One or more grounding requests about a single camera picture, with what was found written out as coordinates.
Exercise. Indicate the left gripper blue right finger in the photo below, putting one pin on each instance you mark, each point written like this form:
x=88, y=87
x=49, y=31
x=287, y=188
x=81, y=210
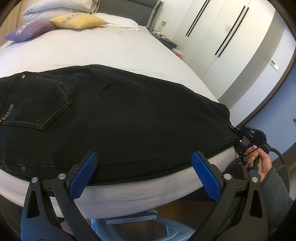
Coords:
x=250, y=221

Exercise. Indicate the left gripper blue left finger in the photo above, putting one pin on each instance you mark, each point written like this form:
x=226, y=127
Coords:
x=39, y=219

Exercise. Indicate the black denim pants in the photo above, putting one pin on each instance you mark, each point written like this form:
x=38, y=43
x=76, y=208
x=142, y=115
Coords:
x=140, y=127

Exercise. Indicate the person right forearm grey sleeve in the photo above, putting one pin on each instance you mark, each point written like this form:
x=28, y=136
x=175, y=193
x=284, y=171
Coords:
x=277, y=200

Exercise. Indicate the person right hand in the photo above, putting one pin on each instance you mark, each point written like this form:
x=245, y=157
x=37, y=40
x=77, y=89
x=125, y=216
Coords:
x=252, y=153

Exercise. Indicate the grey plastic storage box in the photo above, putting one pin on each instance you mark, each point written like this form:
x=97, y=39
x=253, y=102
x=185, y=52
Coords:
x=147, y=225

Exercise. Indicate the white red bucket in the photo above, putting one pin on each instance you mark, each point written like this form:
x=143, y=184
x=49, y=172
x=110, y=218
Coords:
x=178, y=53

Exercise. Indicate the dark grey nightstand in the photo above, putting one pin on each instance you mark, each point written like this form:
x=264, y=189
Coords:
x=164, y=40

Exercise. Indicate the white mattress bed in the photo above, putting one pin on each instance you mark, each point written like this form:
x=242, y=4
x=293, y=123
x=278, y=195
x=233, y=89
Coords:
x=133, y=51

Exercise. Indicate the dark grey headboard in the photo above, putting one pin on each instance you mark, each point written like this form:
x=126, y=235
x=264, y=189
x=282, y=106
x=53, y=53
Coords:
x=143, y=12

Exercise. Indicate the white pillow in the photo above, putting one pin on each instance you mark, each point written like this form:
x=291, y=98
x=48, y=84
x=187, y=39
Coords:
x=118, y=21

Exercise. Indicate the purple patterned cushion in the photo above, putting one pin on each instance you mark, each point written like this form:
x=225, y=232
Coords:
x=30, y=30

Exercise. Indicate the yellow patterned cushion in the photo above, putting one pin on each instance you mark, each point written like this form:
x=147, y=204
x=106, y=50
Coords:
x=77, y=21

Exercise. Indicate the beige curtain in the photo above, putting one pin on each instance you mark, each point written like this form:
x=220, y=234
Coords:
x=12, y=21

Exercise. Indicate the folded white grey duvet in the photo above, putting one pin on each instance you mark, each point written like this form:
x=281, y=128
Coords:
x=48, y=9

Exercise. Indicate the white wardrobe with black handles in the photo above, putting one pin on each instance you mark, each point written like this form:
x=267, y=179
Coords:
x=219, y=38

